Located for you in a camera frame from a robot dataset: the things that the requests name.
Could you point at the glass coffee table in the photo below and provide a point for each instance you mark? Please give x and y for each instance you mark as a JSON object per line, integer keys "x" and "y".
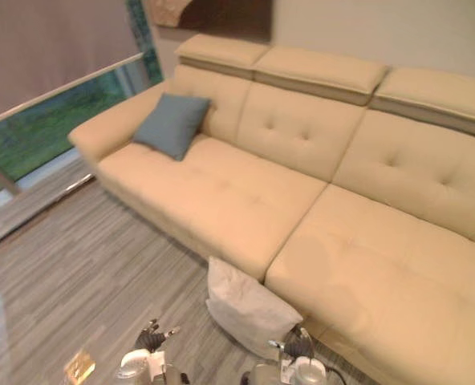
{"x": 29, "y": 345}

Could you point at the gold foil object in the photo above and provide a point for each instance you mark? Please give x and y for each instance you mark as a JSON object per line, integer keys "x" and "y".
{"x": 79, "y": 365}

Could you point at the white square cushion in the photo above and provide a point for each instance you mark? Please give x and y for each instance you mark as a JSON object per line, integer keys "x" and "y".
{"x": 245, "y": 309}

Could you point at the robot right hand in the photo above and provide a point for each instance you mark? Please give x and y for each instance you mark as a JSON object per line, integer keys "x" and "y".
{"x": 297, "y": 343}

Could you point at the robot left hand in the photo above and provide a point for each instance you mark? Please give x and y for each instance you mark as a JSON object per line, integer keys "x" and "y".
{"x": 152, "y": 336}

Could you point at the blue square cushion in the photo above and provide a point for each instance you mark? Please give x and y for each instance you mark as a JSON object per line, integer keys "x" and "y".
{"x": 169, "y": 125}

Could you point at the cream leather sofa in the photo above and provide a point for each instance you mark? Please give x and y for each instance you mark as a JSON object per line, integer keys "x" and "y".
{"x": 261, "y": 168}

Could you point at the dark wall painting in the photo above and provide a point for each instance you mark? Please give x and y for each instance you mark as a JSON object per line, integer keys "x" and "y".
{"x": 217, "y": 16}

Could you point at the brown roller blind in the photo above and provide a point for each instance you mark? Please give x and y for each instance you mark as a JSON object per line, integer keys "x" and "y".
{"x": 41, "y": 52}

